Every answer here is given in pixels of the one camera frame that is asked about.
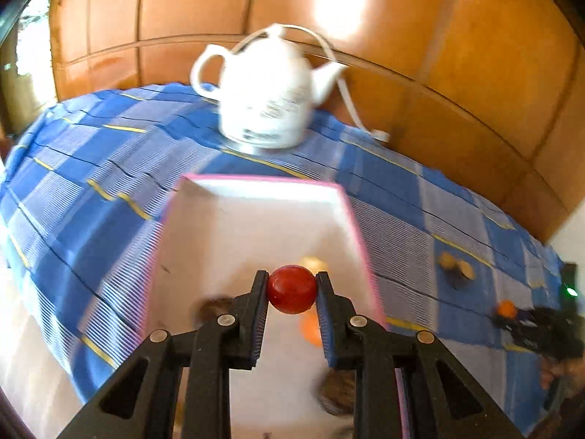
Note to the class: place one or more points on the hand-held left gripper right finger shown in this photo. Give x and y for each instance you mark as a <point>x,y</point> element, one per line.
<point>325,324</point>

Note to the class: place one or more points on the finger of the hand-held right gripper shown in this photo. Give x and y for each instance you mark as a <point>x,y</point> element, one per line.
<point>530,313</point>
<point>509,324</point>

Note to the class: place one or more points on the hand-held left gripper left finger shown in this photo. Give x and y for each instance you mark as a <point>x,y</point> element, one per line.
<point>260,315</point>

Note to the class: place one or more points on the orange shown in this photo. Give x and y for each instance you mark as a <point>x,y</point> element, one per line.
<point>506,308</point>
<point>311,331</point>

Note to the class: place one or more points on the red tomato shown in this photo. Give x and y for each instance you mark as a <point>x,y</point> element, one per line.
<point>292,288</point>

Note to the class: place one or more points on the dark wrinkled fruit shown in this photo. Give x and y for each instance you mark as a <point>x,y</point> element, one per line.
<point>215,308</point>

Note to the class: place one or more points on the pink cardboard box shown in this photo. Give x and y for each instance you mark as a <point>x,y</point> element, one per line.
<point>256,228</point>

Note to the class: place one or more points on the small yellow-brown fruits on cloth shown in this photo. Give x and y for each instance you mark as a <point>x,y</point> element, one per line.
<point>464,272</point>

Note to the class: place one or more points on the person's right hand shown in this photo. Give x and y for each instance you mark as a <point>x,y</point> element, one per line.
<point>555,377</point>

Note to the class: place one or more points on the yellow fruit piece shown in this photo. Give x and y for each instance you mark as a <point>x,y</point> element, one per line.
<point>313,264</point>

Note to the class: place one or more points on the brown nut-like fruit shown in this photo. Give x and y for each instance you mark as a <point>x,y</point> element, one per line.
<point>338,393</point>

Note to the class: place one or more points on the white power plug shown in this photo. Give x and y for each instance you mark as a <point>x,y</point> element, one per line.
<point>381,136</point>

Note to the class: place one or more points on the blue checked bedsheet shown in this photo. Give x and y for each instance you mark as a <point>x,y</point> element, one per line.
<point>91,201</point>

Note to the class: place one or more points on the white ceramic teapot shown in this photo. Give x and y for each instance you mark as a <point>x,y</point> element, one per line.
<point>269,96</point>

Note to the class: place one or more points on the wooden headboard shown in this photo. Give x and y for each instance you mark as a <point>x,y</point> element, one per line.
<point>411,55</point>

